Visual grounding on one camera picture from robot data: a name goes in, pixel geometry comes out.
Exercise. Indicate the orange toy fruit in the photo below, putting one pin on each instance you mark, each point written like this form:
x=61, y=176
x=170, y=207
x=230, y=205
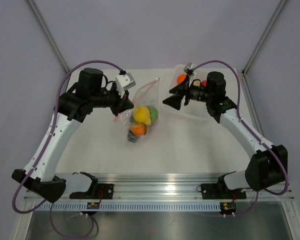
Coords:
x=181, y=78

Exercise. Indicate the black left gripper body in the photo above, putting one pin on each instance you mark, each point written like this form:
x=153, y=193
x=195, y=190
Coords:
x=107, y=98

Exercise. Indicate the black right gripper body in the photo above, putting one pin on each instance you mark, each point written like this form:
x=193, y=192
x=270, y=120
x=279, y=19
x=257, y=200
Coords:
x=197, y=93

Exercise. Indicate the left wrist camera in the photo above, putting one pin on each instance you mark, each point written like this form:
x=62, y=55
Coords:
x=124, y=82

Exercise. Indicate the black toy avocado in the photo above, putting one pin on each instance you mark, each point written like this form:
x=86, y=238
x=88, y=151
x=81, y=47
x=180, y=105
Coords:
x=132, y=138

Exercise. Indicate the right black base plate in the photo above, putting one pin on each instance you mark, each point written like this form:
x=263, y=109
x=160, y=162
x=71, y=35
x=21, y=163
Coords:
x=211, y=191

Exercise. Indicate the white slotted cable duct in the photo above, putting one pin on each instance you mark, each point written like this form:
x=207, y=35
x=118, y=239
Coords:
x=130, y=206

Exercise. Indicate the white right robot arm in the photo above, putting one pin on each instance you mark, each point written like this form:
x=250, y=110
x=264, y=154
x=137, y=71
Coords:
x=268, y=163

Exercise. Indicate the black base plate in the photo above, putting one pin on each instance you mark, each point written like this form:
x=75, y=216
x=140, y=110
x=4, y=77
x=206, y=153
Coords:
x=104, y=191
x=211, y=191

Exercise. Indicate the clear zip top bag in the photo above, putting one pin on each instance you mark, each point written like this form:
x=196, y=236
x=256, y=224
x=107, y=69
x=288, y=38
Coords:
x=146, y=95

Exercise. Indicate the green toy watermelon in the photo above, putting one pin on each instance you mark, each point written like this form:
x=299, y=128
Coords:
x=154, y=113

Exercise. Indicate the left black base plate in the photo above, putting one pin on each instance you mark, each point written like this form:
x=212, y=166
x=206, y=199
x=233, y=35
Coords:
x=104, y=191

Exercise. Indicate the left circuit board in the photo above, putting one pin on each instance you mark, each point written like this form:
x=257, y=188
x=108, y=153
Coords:
x=93, y=205

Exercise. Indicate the right circuit board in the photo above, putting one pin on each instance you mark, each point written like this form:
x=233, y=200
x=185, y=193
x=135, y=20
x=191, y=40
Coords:
x=228, y=207

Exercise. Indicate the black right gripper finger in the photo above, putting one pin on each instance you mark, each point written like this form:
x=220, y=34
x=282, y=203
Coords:
x=180, y=89
x=174, y=101

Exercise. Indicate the red toy tomato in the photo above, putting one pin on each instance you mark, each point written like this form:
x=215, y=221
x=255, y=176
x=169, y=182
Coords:
x=204, y=82

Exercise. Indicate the pale yellow toy pear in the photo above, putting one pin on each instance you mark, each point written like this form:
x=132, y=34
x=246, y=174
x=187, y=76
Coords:
x=196, y=83

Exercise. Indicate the aluminium frame rail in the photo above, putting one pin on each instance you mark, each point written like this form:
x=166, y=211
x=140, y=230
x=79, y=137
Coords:
x=157, y=187

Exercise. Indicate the orange toy peach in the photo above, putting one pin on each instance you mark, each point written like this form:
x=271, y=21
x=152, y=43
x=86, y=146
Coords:
x=138, y=129

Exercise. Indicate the circuit board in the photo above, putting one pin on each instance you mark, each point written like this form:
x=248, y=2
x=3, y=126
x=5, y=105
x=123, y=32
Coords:
x=228, y=207
x=93, y=205

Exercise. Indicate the yellow toy lemon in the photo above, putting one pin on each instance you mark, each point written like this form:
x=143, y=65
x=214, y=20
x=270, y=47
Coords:
x=141, y=114

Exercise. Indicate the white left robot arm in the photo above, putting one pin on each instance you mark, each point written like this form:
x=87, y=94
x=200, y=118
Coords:
x=39, y=175

